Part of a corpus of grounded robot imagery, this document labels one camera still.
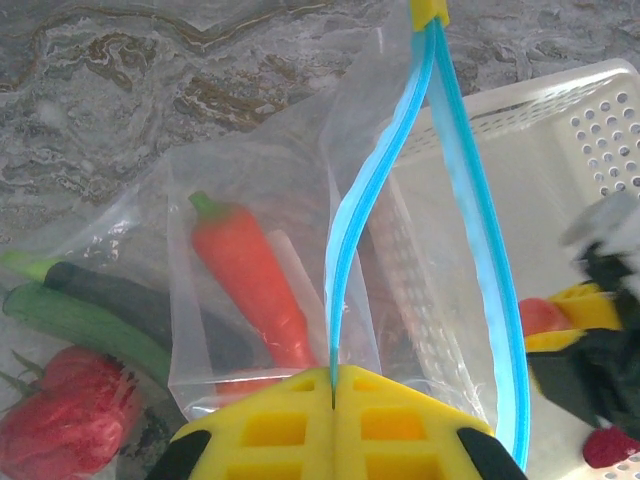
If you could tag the purple toy sweet potato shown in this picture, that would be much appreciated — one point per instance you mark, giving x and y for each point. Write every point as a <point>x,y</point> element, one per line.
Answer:
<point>610,446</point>

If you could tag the dark green toy cucumber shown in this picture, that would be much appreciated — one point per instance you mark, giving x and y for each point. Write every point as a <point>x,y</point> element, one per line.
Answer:
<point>125,300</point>

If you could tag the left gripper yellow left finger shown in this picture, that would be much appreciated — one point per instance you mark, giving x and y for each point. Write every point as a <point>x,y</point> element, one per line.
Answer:
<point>270,440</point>

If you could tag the yellow zipper slider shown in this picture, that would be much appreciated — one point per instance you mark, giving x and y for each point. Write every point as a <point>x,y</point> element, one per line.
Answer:
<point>427,10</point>

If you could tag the small pink toy food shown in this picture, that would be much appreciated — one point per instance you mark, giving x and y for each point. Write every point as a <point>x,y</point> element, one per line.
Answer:
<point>542,317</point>

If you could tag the orange toy carrot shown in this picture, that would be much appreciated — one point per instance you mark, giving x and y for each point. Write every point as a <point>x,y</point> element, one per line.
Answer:
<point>250,270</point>

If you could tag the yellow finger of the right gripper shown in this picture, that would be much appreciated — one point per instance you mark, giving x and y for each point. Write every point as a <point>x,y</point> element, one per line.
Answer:
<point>595,310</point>
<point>555,341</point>

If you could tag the white perforated plastic basket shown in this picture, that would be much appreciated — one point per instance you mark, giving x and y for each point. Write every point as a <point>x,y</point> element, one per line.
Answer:
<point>525,175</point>

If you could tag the green toy chili pepper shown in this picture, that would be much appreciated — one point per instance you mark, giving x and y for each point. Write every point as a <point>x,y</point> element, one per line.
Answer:
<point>85,325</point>

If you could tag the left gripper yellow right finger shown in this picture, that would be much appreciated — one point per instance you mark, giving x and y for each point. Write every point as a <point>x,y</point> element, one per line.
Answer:
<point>400,440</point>

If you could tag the clear zip-top bag blue zipper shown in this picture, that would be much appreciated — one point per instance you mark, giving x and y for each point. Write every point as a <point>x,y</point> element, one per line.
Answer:
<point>250,170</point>

